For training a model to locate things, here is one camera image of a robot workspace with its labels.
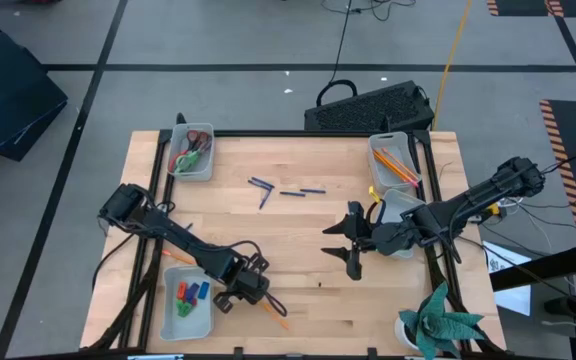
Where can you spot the indigo eraser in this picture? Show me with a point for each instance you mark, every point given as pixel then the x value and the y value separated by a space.
pixel 192 292

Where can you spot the orange pencil pink eraser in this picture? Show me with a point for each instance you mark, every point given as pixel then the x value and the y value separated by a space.
pixel 392 167
pixel 278 320
pixel 399 175
pixel 385 163
pixel 400 163
pixel 178 257

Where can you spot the grey plastic bin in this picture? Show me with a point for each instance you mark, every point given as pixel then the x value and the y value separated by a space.
pixel 200 170
pixel 380 177
pixel 188 327
pixel 403 205

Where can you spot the purple scissors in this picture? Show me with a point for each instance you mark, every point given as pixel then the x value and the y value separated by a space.
pixel 204 142

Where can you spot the white plant pot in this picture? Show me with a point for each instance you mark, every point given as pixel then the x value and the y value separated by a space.
pixel 400 335

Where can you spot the red scissors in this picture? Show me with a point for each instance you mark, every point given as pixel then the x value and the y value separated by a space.
pixel 175 161

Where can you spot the black beam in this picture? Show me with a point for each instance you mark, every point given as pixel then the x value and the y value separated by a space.
pixel 543 267

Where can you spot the narrow hazard striped floor mat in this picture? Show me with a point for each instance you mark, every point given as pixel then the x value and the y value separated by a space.
pixel 523 7

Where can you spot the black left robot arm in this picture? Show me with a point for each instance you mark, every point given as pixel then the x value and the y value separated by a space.
pixel 178 240

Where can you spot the large black case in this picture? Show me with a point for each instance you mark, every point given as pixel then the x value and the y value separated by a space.
pixel 8 95

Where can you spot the green scissors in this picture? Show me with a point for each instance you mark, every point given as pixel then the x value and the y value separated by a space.
pixel 185 162

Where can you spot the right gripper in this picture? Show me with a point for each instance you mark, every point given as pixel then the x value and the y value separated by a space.
pixel 388 240

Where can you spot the teal paper plant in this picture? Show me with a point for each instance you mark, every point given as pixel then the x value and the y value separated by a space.
pixel 438 322

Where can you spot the yellow plug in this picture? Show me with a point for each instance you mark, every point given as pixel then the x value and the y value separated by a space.
pixel 493 209

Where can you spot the bright blue eraser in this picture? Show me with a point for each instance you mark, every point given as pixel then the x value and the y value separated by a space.
pixel 203 290

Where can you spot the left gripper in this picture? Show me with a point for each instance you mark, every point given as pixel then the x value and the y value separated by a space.
pixel 248 285

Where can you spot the white paper sheet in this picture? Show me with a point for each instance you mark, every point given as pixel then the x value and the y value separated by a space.
pixel 515 300

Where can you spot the large hazard striped floor mat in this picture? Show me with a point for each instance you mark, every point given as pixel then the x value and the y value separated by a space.
pixel 563 120

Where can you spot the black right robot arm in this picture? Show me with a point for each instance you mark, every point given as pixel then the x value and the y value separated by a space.
pixel 478 195

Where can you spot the green eraser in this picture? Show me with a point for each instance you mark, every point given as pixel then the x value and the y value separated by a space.
pixel 186 311
pixel 180 304

